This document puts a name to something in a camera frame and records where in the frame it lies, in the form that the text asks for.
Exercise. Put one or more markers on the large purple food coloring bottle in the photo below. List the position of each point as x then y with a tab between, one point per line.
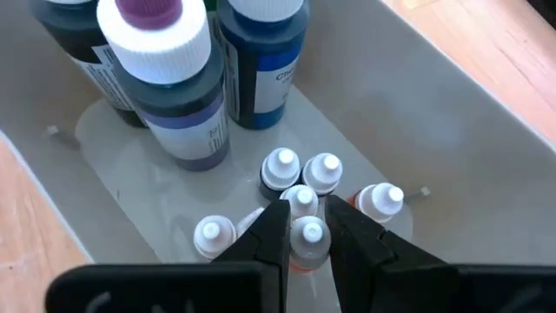
182	108

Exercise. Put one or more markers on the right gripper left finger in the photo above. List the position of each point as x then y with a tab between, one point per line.
260	252

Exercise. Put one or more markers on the large blue food coloring bottle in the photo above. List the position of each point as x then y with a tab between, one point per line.
260	52

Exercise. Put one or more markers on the large black food coloring bottle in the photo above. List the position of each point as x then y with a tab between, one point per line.
74	30

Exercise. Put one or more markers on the small dark dropper bottle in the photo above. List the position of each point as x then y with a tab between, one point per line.
280	169
322	174

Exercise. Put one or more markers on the clear plastic tray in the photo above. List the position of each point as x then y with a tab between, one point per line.
391	108

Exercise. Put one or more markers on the small white-capped dropper bottle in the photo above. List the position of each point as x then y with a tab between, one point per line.
213	237
302	201

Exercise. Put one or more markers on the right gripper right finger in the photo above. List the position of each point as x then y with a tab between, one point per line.
365	261

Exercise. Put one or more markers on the large green food coloring bottle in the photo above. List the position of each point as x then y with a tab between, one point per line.
210	3

